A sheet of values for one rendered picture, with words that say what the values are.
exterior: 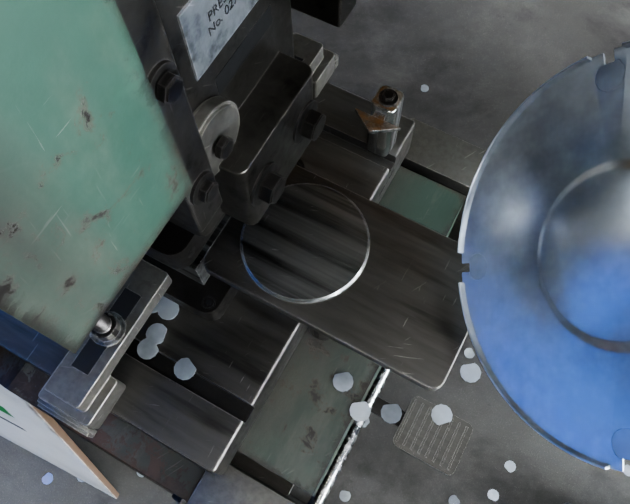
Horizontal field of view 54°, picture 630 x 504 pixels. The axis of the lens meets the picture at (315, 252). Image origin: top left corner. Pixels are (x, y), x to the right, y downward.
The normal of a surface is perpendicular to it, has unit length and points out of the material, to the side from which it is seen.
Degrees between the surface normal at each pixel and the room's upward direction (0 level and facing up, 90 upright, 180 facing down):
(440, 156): 0
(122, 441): 0
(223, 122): 90
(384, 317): 0
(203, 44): 90
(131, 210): 90
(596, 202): 58
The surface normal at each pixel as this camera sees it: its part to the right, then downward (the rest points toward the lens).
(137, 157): 0.88, 0.44
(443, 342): -0.02, -0.37
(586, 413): -0.84, -0.05
